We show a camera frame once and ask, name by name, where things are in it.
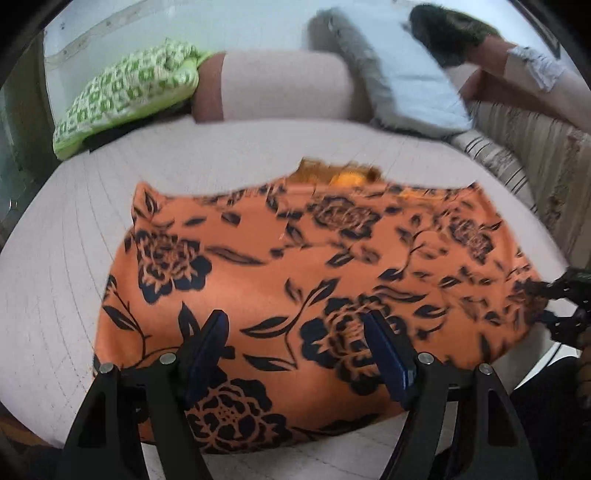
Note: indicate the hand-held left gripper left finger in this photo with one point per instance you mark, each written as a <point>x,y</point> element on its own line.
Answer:
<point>207,346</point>

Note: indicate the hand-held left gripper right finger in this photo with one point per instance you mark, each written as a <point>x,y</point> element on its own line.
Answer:
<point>388,355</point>

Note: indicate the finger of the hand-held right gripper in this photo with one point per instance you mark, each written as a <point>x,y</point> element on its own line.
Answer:
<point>565,287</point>
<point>568,325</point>

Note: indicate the orange floral blouse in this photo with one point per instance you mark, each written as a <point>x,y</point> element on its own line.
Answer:
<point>286,258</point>

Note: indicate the striped floral blanket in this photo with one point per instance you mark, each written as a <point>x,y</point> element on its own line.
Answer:
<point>545,157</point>

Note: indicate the pink brown blanket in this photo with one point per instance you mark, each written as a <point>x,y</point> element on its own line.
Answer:
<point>572,108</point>

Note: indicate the pale quilted bed mattress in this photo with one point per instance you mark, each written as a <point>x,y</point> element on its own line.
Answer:
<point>69,221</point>

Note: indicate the white grey crumpled cloth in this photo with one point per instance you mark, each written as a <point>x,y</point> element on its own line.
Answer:
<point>538,67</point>

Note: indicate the light blue pillow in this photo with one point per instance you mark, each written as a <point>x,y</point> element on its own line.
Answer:
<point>411,87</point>

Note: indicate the dark furry garment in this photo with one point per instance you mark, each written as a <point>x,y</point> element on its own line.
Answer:
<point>448,30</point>

